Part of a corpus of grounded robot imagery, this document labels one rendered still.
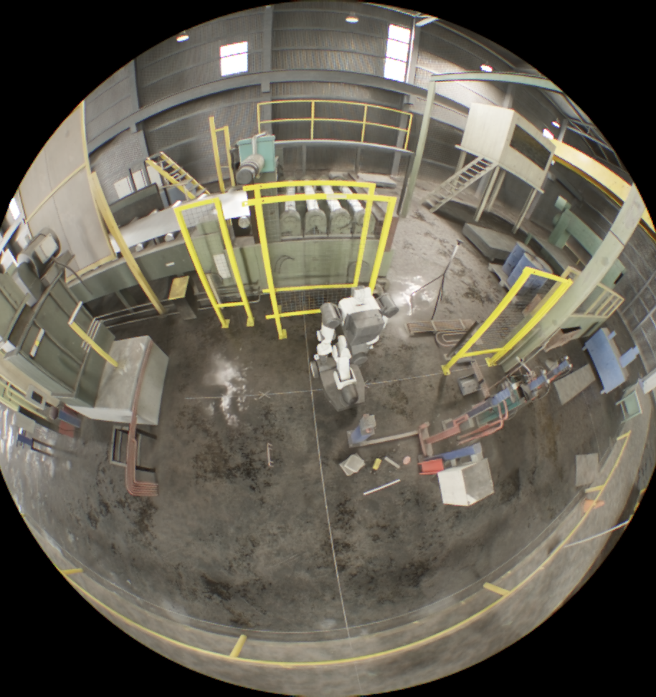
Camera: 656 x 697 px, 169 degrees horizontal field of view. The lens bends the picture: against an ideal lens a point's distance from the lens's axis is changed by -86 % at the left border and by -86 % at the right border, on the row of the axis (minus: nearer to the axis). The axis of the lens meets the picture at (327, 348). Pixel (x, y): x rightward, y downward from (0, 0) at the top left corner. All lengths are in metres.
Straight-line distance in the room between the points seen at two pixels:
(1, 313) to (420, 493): 4.67
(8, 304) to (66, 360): 1.00
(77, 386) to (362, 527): 3.52
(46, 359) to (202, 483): 2.25
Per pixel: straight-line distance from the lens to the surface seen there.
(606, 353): 7.71
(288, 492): 2.46
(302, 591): 2.84
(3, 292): 2.95
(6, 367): 5.29
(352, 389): 2.26
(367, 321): 1.42
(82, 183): 3.78
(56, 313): 3.15
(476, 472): 1.90
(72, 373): 3.20
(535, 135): 10.82
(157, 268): 3.83
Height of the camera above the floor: 2.43
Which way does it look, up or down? 58 degrees down
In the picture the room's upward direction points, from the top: 5 degrees clockwise
